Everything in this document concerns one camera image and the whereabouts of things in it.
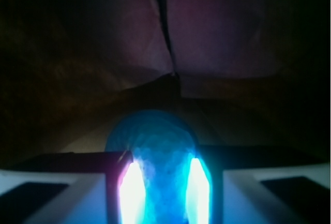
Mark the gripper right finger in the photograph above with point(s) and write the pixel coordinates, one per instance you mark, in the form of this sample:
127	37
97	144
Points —
257	184

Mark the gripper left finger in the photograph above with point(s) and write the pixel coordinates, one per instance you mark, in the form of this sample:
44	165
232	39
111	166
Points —
103	187

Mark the blue dimpled ball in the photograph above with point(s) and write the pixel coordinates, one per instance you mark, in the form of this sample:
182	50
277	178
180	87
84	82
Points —
175	177

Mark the brown paper bag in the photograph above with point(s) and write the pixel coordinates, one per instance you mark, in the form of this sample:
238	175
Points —
240	72

